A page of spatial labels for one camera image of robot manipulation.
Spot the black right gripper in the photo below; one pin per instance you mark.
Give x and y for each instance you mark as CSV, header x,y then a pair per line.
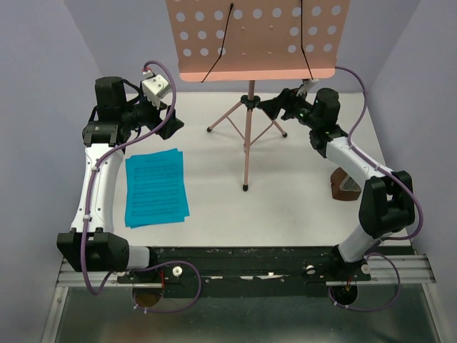
x,y
285,100

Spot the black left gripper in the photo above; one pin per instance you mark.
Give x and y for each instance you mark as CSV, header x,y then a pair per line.
x,y
171,126

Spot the blue sheet music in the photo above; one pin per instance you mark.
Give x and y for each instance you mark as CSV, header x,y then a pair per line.
x,y
157,189
160,218

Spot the pink music stand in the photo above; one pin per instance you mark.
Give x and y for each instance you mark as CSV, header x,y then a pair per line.
x,y
254,41

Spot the brown wooden metronome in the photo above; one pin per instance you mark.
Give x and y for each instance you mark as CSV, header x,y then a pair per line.
x,y
336,178

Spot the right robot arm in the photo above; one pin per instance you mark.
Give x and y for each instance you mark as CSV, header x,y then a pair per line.
x,y
386,204

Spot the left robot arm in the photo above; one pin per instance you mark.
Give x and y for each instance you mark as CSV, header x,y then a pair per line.
x,y
91,245

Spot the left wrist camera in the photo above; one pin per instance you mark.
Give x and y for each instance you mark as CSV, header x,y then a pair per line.
x,y
154,87

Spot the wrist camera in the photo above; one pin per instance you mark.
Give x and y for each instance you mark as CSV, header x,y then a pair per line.
x,y
154,87
306,86

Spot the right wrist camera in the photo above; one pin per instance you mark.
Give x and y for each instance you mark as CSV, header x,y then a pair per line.
x,y
306,86

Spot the black mounting rail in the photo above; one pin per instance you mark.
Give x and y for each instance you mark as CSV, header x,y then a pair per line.
x,y
222,272

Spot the aluminium frame rail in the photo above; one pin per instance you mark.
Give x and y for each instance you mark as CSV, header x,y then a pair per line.
x,y
411,269

